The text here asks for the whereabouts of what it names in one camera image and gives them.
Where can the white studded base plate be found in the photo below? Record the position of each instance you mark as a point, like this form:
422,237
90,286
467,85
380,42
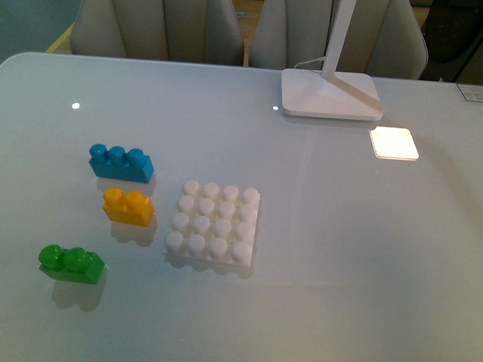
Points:
214,224

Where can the yellow two-stud block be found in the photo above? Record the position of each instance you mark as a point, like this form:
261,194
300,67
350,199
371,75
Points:
132,207

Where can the blue three-stud block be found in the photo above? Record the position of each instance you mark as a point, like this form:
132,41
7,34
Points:
116,163

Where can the green two-stud block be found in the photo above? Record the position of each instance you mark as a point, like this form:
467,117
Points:
74,265

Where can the white desk lamp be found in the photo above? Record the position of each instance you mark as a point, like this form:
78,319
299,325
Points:
329,93

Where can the left beige chair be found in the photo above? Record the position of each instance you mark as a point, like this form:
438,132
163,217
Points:
183,31

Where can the beige chair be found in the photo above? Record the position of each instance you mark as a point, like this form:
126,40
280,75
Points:
383,38
183,31

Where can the right beige chair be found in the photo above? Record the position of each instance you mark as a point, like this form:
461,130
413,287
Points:
383,38

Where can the dark chair at right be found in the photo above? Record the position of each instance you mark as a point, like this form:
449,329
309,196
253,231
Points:
453,35

